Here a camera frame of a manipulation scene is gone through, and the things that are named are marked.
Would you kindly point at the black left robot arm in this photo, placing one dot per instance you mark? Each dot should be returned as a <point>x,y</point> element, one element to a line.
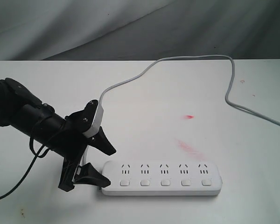
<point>22,110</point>

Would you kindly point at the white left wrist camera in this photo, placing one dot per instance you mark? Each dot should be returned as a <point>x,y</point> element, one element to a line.
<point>92,118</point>

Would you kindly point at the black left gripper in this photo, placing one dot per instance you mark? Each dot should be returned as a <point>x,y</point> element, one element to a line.
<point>74,169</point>

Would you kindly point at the white five-socket power strip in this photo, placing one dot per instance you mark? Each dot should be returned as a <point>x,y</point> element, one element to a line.
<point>162,178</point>

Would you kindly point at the white backdrop cloth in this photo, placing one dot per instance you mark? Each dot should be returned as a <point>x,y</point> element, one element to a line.
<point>138,29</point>

